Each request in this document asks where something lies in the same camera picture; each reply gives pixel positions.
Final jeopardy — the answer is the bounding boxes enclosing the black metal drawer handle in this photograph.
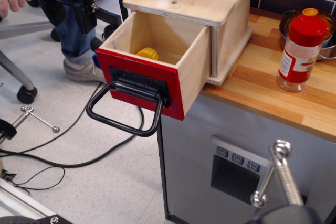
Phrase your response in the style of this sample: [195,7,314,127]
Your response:
[86,81,164,137]

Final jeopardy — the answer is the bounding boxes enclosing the beige sneaker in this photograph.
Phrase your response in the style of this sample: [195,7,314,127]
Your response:
[63,59,106,83]

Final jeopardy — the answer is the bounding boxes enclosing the spice jar red lid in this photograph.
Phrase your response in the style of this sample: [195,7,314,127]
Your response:
[276,15,328,92]

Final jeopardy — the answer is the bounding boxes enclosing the yellow toy corn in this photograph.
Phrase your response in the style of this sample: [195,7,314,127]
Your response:
[136,47,159,60]

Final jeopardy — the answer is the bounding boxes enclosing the thick black floor cable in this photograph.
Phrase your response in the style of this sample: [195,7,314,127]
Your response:
[0,81,145,169]

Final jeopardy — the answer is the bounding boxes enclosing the aluminium frame rail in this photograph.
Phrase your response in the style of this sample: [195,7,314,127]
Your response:
[1,179,70,223]

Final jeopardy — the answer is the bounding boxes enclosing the silver clamp screw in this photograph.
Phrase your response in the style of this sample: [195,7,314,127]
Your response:
[250,140,304,208]
[1,105,60,143]

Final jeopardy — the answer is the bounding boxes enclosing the metal bowl with items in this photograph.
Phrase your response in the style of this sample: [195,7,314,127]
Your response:
[279,8,335,61]

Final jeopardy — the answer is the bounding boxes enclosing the wooden box housing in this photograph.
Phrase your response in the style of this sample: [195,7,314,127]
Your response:
[123,0,253,86]

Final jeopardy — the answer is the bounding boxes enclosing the stainless steel cabinet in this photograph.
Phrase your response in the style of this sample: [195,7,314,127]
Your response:
[157,95,335,223]

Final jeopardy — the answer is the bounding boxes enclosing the left silver clamp screw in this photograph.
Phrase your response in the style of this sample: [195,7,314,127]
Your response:
[1,105,60,143]

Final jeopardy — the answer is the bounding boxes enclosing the person's leg blue jeans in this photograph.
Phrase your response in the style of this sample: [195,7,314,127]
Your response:
[55,6,96,65]

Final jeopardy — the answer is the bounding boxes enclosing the wooden drawer red front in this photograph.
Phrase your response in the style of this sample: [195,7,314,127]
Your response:
[96,12,211,120]

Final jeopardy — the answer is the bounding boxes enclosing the office chair base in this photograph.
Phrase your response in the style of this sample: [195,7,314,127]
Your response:
[1,8,122,104]

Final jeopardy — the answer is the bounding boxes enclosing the right silver clamp screw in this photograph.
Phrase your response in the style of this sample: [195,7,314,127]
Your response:
[250,140,304,208]

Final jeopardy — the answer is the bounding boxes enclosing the thin black wire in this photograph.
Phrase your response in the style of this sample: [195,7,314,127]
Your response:
[10,166,66,191]

